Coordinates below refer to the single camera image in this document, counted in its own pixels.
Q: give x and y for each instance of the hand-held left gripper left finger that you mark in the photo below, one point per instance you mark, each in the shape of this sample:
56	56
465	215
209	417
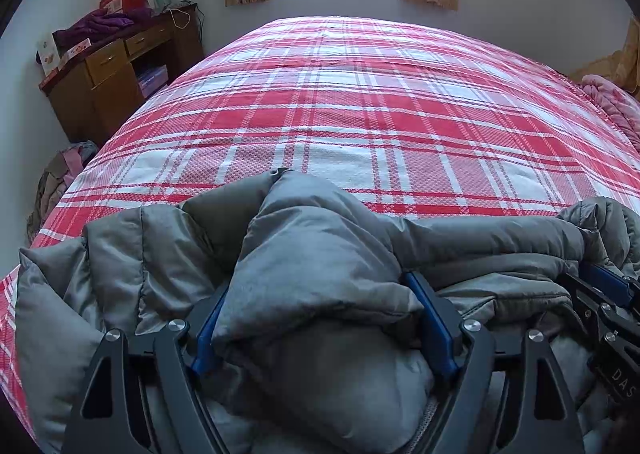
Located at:
205	339

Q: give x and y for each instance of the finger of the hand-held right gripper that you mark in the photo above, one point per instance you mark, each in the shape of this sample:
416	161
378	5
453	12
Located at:
610	283
582	296

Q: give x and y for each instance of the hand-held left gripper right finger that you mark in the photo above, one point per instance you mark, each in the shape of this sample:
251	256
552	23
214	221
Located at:
432	329

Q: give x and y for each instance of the grey puffer jacket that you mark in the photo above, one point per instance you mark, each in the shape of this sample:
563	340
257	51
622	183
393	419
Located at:
310	274

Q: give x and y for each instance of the pile of clothes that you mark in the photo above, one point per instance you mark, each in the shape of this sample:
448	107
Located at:
60	179

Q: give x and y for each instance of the pink quilt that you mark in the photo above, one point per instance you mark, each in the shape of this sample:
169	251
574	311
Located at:
612	101

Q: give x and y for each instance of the long beige patterned curtain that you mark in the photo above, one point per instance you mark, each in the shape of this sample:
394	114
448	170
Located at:
617	61

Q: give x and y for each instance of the bed with red plaid sheet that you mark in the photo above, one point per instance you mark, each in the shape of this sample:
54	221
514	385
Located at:
350	109

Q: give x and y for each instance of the stack of boxes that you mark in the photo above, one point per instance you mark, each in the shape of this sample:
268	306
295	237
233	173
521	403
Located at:
152	80

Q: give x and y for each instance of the brown wooden desk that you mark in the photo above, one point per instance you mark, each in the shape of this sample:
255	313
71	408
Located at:
100	94

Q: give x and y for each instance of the flat red box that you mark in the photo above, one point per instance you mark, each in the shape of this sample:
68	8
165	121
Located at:
75	53

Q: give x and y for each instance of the white printed box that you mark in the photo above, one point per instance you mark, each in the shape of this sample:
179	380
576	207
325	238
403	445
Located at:
48	54

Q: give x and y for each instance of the purple garment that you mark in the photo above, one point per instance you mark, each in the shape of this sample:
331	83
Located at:
97	26

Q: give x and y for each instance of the red cardboard box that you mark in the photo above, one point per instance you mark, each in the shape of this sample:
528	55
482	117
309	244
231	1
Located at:
115	0

